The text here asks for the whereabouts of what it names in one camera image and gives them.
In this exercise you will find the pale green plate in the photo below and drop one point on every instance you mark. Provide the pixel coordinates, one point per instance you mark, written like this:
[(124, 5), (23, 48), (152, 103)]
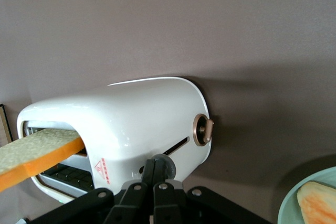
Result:
[(288, 203)]

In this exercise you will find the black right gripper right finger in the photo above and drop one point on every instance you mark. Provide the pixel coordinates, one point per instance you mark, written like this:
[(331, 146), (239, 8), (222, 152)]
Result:
[(168, 203)]

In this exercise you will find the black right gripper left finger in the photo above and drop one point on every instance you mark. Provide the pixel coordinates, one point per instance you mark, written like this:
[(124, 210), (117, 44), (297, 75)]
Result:
[(131, 200)]

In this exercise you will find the bread slice with orange crust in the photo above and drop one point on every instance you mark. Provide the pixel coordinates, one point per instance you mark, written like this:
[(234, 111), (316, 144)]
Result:
[(31, 150)]

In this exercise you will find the white toaster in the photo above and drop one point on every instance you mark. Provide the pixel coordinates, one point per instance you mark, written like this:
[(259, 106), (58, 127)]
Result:
[(144, 111)]

